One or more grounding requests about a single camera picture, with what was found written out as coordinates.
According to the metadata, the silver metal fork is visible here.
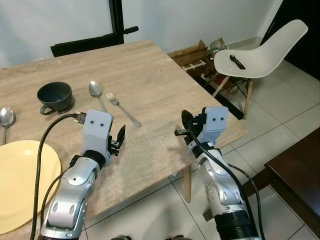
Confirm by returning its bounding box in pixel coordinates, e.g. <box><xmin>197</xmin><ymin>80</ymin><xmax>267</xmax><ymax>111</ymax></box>
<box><xmin>105</xmin><ymin>92</ymin><xmax>143</xmax><ymax>128</ymax></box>

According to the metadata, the silver metal spoon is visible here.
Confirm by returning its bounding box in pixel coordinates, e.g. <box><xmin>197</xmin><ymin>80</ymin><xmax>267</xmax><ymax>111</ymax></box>
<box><xmin>88</xmin><ymin>80</ymin><xmax>109</xmax><ymax>114</ymax></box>
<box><xmin>0</xmin><ymin>106</ymin><xmax>17</xmax><ymax>146</ymax></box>

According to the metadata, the wooden table leg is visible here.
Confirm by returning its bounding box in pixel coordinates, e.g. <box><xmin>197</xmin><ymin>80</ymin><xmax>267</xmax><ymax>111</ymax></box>
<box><xmin>181</xmin><ymin>166</ymin><xmax>194</xmax><ymax>203</ymax></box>

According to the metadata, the wooden crate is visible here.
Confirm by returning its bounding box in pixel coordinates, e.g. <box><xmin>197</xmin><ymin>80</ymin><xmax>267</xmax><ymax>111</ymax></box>
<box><xmin>167</xmin><ymin>39</ymin><xmax>236</xmax><ymax>93</ymax></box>

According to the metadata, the black utensil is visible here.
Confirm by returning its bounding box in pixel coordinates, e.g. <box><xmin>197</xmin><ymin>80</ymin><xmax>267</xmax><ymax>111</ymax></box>
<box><xmin>229</xmin><ymin>54</ymin><xmax>247</xmax><ymax>71</ymax></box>

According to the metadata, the dark grey cup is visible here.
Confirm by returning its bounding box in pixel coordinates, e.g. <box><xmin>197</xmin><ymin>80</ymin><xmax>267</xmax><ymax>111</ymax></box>
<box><xmin>37</xmin><ymin>81</ymin><xmax>74</xmax><ymax>116</ymax></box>

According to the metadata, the black metal stand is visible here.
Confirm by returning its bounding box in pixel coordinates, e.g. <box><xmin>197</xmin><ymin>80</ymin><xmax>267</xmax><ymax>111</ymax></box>
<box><xmin>50</xmin><ymin>0</ymin><xmax>140</xmax><ymax>58</ymax></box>

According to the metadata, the white shell chair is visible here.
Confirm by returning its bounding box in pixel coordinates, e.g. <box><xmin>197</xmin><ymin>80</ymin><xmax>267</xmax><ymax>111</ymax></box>
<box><xmin>212</xmin><ymin>19</ymin><xmax>309</xmax><ymax>120</ymax></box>

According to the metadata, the yellow plate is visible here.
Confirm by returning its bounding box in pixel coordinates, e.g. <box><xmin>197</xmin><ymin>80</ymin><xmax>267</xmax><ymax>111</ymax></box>
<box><xmin>0</xmin><ymin>140</ymin><xmax>63</xmax><ymax>235</ymax></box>

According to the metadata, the dark brown wooden furniture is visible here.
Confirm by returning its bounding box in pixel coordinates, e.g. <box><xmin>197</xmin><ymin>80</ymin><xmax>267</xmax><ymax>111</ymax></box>
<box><xmin>263</xmin><ymin>127</ymin><xmax>320</xmax><ymax>237</ymax></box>

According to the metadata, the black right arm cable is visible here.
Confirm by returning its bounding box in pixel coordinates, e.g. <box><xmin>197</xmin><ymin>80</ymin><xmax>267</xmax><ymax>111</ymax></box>
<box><xmin>174</xmin><ymin>128</ymin><xmax>266</xmax><ymax>240</ymax></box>

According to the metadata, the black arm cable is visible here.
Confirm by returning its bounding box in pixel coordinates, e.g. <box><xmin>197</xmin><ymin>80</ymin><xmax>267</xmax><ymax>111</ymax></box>
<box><xmin>174</xmin><ymin>128</ymin><xmax>266</xmax><ymax>240</ymax></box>
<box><xmin>30</xmin><ymin>113</ymin><xmax>87</xmax><ymax>240</ymax></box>

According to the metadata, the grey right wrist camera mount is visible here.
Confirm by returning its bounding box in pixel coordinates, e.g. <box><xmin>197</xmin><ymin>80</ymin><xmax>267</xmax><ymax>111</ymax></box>
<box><xmin>199</xmin><ymin>106</ymin><xmax>230</xmax><ymax>147</ymax></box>

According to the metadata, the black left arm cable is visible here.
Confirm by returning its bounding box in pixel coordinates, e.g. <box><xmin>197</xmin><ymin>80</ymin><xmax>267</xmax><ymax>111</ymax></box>
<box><xmin>30</xmin><ymin>113</ymin><xmax>87</xmax><ymax>240</ymax></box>

